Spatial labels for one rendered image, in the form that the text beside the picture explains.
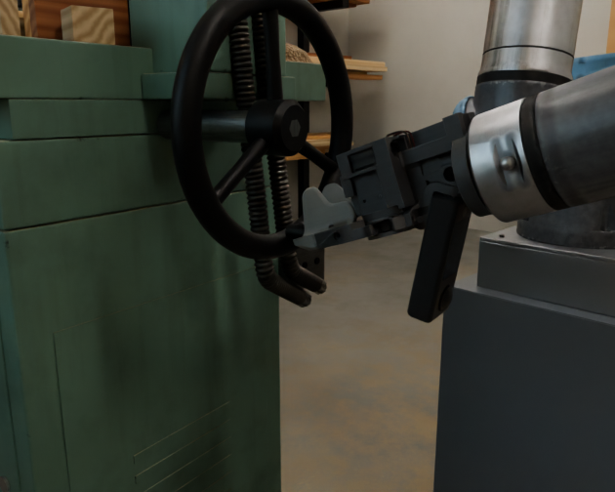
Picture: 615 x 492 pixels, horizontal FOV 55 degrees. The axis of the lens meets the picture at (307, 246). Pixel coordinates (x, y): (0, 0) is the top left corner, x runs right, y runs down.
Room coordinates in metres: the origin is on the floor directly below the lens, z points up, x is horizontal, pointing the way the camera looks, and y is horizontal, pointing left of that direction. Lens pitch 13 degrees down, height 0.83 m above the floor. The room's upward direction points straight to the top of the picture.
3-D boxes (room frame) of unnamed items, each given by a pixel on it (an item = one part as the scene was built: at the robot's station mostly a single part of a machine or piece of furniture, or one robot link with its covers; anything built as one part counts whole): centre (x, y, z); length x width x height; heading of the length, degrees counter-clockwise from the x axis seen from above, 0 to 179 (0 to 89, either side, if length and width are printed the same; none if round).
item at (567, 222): (0.93, -0.43, 0.68); 0.19 x 0.19 x 0.10
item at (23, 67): (0.84, 0.19, 0.87); 0.61 x 0.30 x 0.06; 144
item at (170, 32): (0.79, 0.12, 0.91); 0.15 x 0.14 x 0.09; 144
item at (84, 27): (0.71, 0.25, 0.92); 0.05 x 0.05 x 0.04; 36
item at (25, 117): (0.82, 0.26, 0.82); 0.40 x 0.21 x 0.04; 144
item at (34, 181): (0.93, 0.41, 0.76); 0.57 x 0.45 x 0.09; 54
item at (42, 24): (0.81, 0.24, 0.94); 0.25 x 0.01 x 0.08; 144
